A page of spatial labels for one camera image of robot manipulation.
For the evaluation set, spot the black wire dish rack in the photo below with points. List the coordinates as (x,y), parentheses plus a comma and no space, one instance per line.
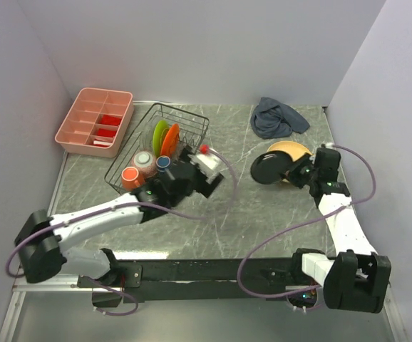
(193,128)

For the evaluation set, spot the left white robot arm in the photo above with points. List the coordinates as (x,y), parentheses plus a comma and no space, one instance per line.
(48,245)

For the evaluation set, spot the red patterned white bowl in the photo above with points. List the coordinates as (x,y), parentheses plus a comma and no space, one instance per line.
(144,162)

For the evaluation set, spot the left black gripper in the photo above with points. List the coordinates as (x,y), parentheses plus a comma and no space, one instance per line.
(204,187)

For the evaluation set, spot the red white item in tray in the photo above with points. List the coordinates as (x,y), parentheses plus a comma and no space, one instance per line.
(101,143)

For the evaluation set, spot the green plate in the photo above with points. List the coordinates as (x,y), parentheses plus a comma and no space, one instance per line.
(159,133)

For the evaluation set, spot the orange plate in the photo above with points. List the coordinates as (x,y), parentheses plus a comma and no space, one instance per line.
(169,145)

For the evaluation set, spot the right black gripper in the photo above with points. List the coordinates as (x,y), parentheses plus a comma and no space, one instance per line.
(293,174)

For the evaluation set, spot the yellow plate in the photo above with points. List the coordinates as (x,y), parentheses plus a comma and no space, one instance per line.
(294,149)

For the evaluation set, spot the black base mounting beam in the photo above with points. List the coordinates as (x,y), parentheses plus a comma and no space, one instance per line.
(190,279)

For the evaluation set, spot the orange ceramic mug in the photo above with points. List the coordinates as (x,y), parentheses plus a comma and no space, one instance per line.
(131,178)

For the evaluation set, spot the grey-blue crumpled cloth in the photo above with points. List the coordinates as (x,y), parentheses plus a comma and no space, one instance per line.
(272,119)

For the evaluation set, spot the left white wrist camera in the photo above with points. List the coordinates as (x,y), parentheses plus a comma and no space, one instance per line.
(208,164)

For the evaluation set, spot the pink plastic divided organizer tray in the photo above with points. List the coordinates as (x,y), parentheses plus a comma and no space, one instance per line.
(77,131)

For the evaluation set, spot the black plate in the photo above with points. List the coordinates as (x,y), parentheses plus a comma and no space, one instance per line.
(270,167)

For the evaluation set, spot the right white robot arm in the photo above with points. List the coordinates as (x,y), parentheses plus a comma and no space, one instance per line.
(356,279)

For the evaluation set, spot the blue ceramic mug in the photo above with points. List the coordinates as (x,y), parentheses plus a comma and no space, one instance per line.
(163,163)

